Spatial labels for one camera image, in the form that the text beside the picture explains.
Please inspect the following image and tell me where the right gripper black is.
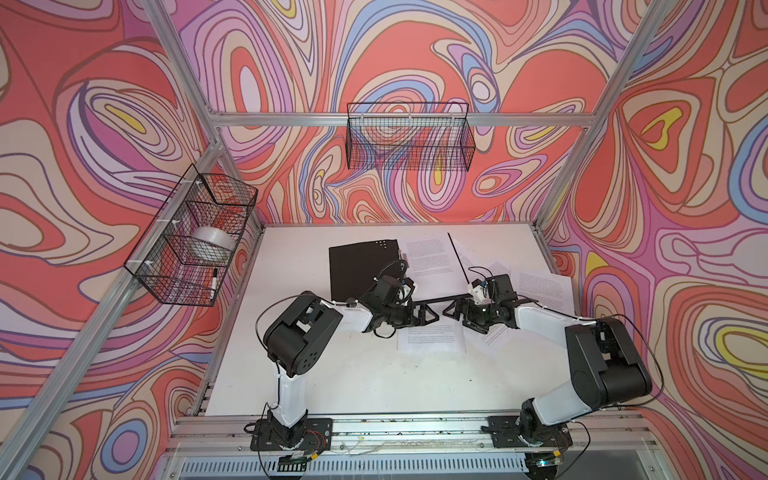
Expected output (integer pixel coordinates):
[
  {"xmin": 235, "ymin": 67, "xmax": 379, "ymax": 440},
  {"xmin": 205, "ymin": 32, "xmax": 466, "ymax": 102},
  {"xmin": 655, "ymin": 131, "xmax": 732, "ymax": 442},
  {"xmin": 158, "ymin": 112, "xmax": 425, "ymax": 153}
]
[{"xmin": 443, "ymin": 298, "xmax": 500, "ymax": 335}]

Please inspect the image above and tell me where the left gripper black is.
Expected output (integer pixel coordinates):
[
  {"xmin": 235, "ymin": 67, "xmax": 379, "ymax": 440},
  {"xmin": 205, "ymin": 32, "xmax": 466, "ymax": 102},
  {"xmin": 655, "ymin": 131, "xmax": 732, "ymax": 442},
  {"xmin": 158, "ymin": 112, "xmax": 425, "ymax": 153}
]
[{"xmin": 380, "ymin": 307, "xmax": 438, "ymax": 333}]

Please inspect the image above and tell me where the printed paper sheet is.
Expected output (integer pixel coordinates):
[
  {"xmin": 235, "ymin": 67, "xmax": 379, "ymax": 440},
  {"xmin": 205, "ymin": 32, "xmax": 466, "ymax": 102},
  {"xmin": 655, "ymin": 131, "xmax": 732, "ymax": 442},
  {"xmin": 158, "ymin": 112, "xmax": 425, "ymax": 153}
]
[
  {"xmin": 397, "ymin": 320, "xmax": 466, "ymax": 354},
  {"xmin": 512, "ymin": 272, "xmax": 576, "ymax": 315},
  {"xmin": 401, "ymin": 234, "xmax": 468, "ymax": 301},
  {"xmin": 476, "ymin": 261, "xmax": 511, "ymax": 351}
]

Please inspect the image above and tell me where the orange black folder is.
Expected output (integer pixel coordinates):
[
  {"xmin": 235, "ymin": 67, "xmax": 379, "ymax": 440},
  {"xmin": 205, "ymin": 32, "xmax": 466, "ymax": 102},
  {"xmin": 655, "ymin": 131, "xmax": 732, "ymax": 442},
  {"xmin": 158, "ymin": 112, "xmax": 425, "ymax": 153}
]
[{"xmin": 329, "ymin": 237, "xmax": 470, "ymax": 301}]

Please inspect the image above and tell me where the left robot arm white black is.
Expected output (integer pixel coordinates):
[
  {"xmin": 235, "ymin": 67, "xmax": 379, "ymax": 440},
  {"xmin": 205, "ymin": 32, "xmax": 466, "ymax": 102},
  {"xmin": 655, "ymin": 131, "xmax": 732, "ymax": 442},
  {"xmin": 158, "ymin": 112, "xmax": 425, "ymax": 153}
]
[{"xmin": 254, "ymin": 274, "xmax": 440, "ymax": 449}]

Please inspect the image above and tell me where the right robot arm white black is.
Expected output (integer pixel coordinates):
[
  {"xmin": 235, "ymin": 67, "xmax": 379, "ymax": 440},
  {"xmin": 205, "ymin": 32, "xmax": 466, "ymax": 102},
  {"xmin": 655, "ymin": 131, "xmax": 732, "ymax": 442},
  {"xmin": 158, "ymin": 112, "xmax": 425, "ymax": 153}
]
[{"xmin": 443, "ymin": 274, "xmax": 652, "ymax": 446}]

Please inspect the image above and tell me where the white vented panel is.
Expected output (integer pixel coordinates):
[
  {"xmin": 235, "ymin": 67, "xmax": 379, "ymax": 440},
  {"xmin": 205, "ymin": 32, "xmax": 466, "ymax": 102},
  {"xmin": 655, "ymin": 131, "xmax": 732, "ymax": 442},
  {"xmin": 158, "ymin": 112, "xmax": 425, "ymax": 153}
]
[{"xmin": 168, "ymin": 453, "xmax": 529, "ymax": 479}]

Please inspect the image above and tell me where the marker pen in basket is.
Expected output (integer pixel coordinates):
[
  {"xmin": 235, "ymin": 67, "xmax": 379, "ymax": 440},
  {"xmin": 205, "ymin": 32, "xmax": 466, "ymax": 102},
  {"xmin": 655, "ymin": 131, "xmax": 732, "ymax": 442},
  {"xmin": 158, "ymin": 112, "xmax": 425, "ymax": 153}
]
[{"xmin": 210, "ymin": 268, "xmax": 219, "ymax": 298}]

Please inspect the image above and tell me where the white tape roll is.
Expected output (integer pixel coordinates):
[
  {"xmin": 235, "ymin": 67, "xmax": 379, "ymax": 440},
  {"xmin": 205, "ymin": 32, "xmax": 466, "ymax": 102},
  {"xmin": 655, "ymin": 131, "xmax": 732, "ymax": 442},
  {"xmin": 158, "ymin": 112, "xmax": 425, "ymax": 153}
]
[{"xmin": 189, "ymin": 226, "xmax": 235, "ymax": 265}]

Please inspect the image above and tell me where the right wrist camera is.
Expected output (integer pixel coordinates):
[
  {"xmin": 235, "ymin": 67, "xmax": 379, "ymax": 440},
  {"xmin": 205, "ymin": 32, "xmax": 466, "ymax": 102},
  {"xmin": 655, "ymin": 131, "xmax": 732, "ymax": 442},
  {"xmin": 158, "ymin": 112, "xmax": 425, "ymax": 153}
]
[{"xmin": 468, "ymin": 282, "xmax": 490, "ymax": 305}]

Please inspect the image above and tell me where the aluminium frame right post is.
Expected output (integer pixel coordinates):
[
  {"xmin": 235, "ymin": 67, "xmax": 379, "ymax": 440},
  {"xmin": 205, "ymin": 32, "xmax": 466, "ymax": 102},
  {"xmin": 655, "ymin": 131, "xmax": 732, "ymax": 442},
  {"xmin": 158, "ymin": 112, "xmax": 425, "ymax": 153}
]
[{"xmin": 531, "ymin": 0, "xmax": 674, "ymax": 234}]

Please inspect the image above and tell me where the aluminium frame post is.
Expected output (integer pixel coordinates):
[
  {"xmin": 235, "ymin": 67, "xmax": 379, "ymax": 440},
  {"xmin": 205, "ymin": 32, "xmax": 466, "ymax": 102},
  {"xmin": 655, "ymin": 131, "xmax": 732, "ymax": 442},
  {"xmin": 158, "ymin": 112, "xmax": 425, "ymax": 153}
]
[
  {"xmin": 140, "ymin": 0, "xmax": 265, "ymax": 229},
  {"xmin": 531, "ymin": 0, "xmax": 674, "ymax": 234}
]

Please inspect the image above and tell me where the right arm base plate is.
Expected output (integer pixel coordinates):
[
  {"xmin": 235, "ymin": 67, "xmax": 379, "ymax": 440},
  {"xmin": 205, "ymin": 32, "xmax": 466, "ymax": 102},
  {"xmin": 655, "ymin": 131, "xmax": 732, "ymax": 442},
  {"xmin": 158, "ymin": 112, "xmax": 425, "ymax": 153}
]
[{"xmin": 480, "ymin": 413, "xmax": 573, "ymax": 450}]

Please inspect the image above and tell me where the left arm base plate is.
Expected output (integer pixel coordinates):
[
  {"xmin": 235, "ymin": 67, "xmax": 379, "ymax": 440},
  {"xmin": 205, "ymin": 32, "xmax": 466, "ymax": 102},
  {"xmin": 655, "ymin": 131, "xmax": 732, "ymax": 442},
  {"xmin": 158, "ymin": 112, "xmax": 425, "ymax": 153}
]
[{"xmin": 250, "ymin": 417, "xmax": 333, "ymax": 453}]

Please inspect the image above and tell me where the black wire basket back wall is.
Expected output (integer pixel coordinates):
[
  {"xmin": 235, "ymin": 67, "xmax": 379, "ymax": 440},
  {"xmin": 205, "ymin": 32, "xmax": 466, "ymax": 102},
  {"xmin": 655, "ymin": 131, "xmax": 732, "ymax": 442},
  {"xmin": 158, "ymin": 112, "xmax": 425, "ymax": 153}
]
[{"xmin": 345, "ymin": 100, "xmax": 476, "ymax": 172}]

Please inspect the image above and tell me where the black wire basket wall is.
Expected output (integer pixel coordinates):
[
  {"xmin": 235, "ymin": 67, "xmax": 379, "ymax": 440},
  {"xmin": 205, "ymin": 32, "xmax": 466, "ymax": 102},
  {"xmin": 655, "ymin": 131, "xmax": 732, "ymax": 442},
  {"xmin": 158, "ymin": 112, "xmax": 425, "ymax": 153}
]
[
  {"xmin": 124, "ymin": 165, "xmax": 258, "ymax": 307},
  {"xmin": 345, "ymin": 100, "xmax": 476, "ymax": 172}
]

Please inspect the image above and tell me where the aluminium front rail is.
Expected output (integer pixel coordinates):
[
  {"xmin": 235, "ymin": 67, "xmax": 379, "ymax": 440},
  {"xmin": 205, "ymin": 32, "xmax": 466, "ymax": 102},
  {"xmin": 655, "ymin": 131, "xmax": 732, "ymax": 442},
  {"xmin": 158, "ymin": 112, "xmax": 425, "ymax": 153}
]
[{"xmin": 166, "ymin": 410, "xmax": 661, "ymax": 455}]

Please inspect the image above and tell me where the aluminium frame back bar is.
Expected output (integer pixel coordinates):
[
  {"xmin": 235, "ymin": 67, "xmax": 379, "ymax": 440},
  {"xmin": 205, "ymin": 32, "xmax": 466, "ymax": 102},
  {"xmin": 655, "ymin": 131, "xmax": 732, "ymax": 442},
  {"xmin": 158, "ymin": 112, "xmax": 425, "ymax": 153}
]
[{"xmin": 209, "ymin": 112, "xmax": 597, "ymax": 127}]

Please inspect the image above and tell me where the black wire basket left wall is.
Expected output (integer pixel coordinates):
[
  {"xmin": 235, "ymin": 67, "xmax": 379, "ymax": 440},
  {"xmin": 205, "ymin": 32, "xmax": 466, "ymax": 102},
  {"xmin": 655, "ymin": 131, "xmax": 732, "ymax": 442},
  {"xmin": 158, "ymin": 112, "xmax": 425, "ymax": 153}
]
[{"xmin": 124, "ymin": 165, "xmax": 258, "ymax": 307}]

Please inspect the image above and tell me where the aluminium frame left post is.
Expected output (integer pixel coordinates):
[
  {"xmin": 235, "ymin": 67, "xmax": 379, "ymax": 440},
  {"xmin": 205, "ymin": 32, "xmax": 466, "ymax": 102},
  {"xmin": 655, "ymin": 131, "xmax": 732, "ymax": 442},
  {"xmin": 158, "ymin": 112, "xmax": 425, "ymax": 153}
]
[{"xmin": 140, "ymin": 0, "xmax": 265, "ymax": 229}]

